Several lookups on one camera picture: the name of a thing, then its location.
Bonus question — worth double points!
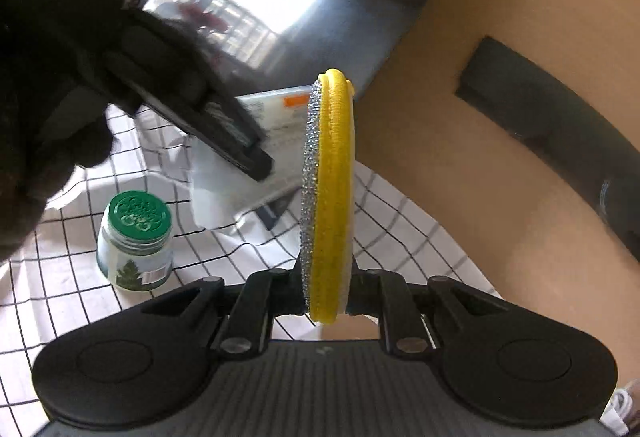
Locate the black wall power strip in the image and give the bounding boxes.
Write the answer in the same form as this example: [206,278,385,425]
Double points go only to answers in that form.
[456,36,639,257]

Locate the white plug with cable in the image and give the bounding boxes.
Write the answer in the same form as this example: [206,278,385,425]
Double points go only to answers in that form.
[600,381,639,436]

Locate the white black-checked tablecloth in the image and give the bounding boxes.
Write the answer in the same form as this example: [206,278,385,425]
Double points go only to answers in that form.
[1,108,492,436]

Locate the green-lidded glass jar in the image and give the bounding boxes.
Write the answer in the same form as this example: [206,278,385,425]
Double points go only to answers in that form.
[96,190,174,292]

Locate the round yellow scrubbing sponge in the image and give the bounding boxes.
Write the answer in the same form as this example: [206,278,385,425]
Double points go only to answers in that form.
[298,68,355,324]

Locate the left hand in dark glove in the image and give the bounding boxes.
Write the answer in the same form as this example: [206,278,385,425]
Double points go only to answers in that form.
[1,61,113,259]

